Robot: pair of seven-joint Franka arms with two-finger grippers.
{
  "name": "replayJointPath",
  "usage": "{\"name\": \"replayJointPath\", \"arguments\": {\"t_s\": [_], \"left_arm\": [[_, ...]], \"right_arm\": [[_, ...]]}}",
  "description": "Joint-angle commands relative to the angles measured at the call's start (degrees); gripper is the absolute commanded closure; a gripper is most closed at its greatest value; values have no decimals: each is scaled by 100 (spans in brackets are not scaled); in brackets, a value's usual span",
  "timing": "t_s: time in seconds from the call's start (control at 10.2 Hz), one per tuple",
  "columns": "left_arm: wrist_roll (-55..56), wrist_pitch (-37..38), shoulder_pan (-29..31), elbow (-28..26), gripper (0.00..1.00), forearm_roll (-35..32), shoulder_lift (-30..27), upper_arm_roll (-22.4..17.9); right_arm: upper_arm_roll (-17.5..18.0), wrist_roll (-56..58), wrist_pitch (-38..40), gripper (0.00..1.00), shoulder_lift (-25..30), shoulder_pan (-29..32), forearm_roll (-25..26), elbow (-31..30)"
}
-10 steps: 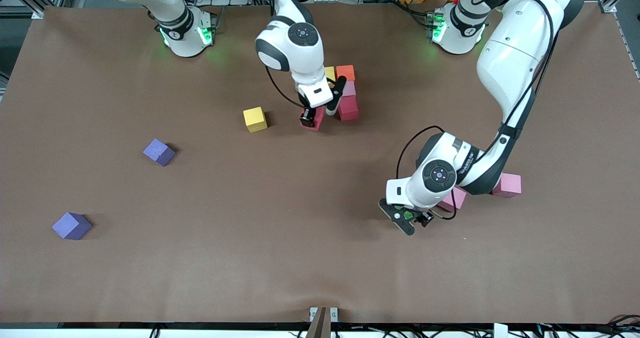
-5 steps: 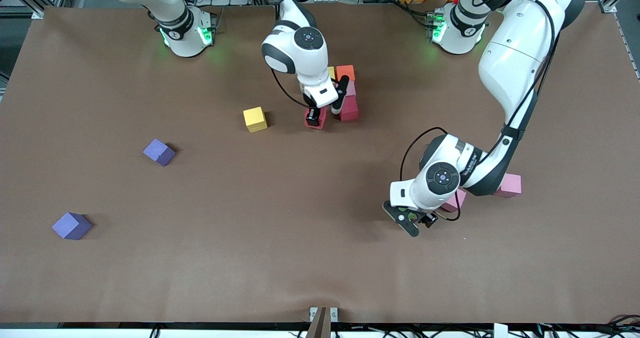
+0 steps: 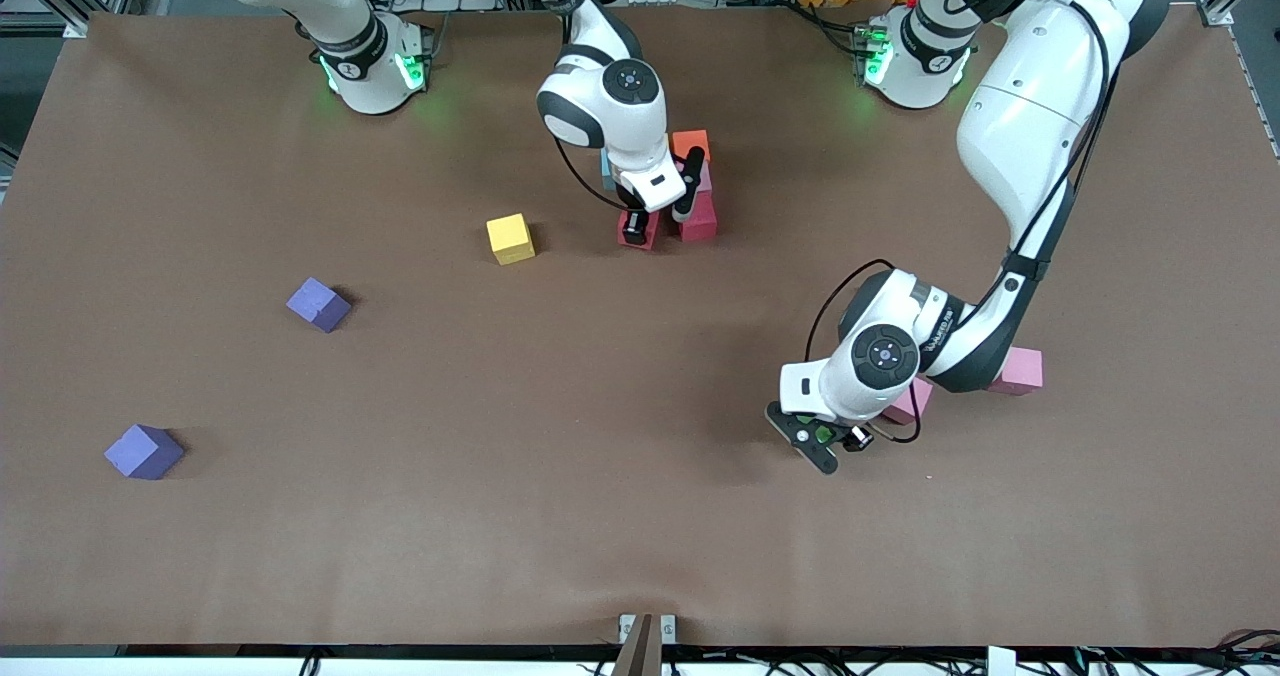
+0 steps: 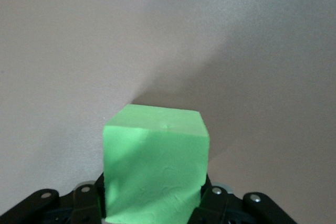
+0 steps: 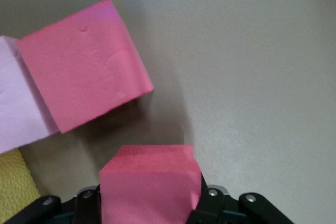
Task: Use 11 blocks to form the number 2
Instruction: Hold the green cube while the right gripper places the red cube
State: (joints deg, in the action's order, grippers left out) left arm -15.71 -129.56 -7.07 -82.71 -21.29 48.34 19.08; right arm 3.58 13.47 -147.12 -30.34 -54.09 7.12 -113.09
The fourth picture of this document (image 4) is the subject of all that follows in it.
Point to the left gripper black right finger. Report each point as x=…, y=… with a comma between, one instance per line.
x=223, y=207

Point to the green foam cube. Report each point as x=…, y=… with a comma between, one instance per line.
x=155, y=161

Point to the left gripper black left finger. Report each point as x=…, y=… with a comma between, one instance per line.
x=84, y=205

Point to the paper table cover sheet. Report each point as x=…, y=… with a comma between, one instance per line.
x=78, y=37

